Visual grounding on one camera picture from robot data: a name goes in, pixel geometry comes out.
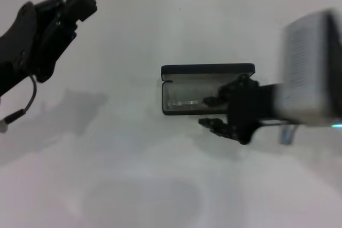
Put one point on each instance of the black glasses case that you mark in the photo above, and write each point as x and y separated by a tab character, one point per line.
208	68

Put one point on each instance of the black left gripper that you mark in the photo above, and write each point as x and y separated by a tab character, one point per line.
16	49

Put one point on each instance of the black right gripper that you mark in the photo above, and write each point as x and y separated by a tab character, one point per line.
248	105

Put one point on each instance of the clear white glasses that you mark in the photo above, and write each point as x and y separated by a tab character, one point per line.
184	103

